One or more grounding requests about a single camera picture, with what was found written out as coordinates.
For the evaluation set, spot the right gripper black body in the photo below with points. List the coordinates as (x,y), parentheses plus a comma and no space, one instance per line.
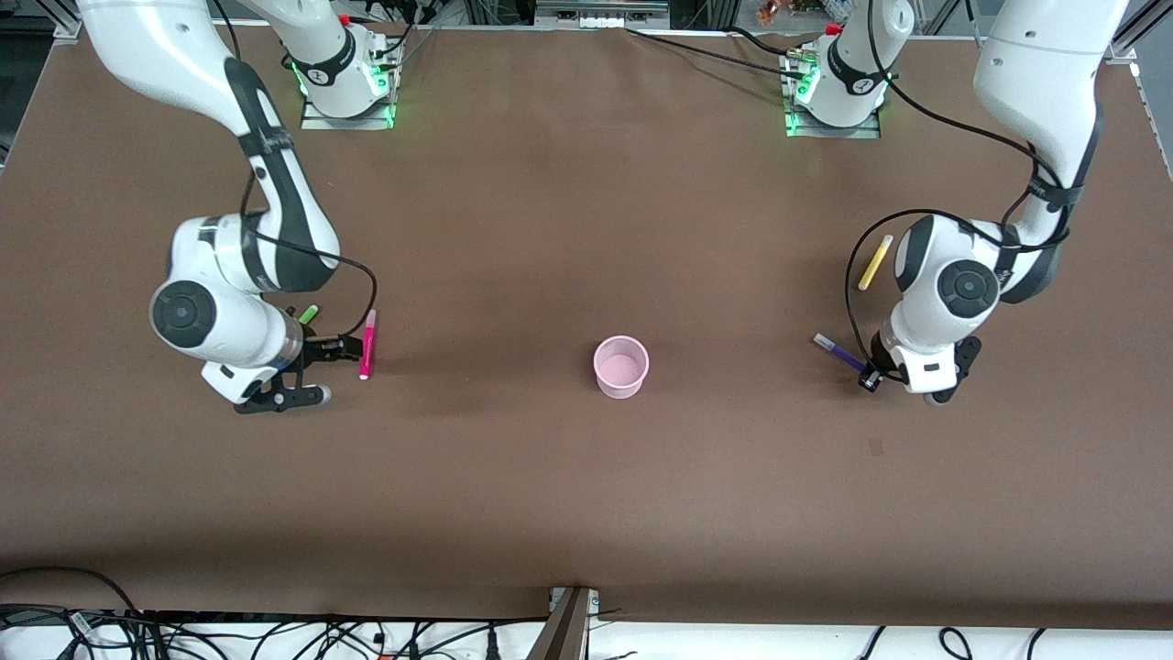
(321,350)

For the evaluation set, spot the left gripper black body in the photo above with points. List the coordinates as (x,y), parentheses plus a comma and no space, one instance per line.
(882,352)

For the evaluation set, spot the pink highlighter pen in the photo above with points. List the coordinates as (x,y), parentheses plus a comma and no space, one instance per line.
(366,368)

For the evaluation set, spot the purple highlighter pen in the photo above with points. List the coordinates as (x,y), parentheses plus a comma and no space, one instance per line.
(838,351)

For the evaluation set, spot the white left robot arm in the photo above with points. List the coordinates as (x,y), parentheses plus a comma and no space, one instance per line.
(1035,73)

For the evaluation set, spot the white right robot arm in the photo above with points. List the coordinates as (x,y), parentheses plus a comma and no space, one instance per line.
(137,46)

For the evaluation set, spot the pink translucent pen holder cup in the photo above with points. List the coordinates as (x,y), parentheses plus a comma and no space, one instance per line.
(621,371)

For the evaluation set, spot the green highlighter pen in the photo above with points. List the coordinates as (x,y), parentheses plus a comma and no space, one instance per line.
(309,314)

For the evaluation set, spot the yellow highlighter pen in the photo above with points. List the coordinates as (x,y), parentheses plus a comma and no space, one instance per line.
(875,263)

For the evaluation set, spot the brown table cover mat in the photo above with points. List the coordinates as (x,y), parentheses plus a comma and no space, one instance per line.
(586,229)

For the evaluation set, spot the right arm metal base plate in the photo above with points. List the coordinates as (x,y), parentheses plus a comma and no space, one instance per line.
(316,122)

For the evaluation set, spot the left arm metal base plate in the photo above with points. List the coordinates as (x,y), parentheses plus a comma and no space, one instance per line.
(797,131)

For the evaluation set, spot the aluminium camera post with bracket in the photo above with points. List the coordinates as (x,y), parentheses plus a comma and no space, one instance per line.
(568,632)

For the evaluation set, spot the aluminium frame corner bracket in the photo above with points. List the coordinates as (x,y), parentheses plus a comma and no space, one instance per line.
(66,29)
(1123,48)

